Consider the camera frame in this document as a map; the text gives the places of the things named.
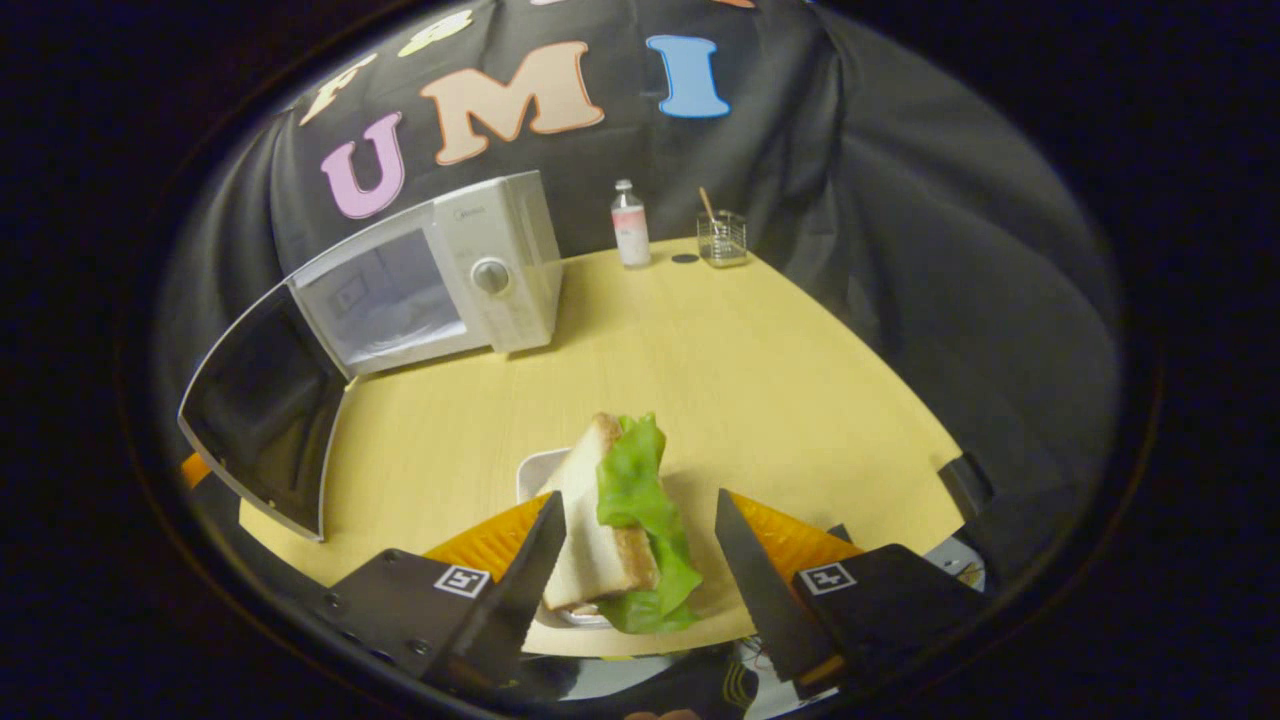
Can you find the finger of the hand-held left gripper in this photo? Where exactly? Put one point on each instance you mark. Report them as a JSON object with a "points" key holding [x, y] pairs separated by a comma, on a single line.
{"points": [[196, 472]]}

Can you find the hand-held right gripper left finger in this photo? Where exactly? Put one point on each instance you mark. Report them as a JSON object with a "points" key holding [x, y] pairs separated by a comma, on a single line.
{"points": [[515, 600]]}

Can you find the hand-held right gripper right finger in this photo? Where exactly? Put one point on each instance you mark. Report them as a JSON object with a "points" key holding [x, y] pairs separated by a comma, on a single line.
{"points": [[765, 590]]}

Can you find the lettuce sandwich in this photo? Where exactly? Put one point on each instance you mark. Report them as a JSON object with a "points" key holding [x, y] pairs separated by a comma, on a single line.
{"points": [[590, 510]]}

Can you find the white microwave oven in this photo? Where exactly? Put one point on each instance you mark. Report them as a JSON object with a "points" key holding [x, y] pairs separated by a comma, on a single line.
{"points": [[500, 230]]}

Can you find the white rectangular plate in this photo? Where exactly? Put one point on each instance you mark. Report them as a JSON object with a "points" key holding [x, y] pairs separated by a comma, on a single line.
{"points": [[535, 475]]}

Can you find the black table clamp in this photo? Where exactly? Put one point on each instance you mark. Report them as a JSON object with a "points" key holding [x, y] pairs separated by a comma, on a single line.
{"points": [[965, 485]]}

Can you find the clear glass jar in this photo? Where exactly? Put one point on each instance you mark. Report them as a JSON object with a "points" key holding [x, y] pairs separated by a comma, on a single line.
{"points": [[724, 245]]}

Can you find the small bottle with pink label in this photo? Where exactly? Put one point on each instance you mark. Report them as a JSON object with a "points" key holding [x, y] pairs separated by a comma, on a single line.
{"points": [[631, 235]]}

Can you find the wooden stick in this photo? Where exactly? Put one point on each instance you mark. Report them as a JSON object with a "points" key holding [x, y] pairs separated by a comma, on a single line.
{"points": [[707, 203]]}

